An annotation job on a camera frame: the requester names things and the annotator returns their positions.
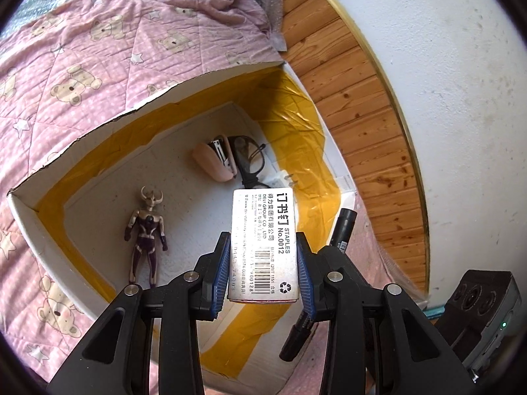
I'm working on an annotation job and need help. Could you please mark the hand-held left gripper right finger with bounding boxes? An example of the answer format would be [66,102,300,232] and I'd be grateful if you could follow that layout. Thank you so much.
[296,232,480,395]

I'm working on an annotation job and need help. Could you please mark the white cardboard box yellow tape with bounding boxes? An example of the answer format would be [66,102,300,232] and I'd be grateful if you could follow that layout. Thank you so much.
[7,61,357,391]

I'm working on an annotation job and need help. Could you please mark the black marker pen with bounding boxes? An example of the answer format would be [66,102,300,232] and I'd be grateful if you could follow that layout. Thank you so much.
[279,208,358,361]

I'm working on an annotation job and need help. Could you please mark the pink bear print blanket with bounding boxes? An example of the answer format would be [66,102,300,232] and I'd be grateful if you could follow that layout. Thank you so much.
[0,0,425,383]

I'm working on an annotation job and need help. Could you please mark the red white staples box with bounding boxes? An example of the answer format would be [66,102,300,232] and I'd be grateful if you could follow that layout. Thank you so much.
[227,187,299,305]

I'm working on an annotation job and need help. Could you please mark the pale pink stapler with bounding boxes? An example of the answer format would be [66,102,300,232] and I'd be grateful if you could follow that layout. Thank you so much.
[191,134,238,183]

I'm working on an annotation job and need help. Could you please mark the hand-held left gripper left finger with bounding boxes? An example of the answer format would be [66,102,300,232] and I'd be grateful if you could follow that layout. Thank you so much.
[47,231,232,395]

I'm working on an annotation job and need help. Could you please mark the silver purple toy figure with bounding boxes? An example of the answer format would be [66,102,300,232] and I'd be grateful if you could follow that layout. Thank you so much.
[125,186,169,289]

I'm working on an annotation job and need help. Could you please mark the black frame glasses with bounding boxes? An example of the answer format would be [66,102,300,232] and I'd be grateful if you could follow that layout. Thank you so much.
[226,135,281,192]

